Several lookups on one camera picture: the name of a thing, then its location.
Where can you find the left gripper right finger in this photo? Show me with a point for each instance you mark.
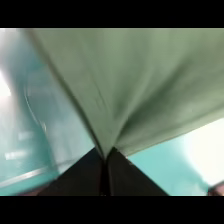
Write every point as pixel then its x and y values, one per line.
pixel 128 180

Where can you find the green garment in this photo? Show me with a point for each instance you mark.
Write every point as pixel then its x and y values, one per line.
pixel 133 86

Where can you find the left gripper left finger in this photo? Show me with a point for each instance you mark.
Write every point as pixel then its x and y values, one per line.
pixel 85 180

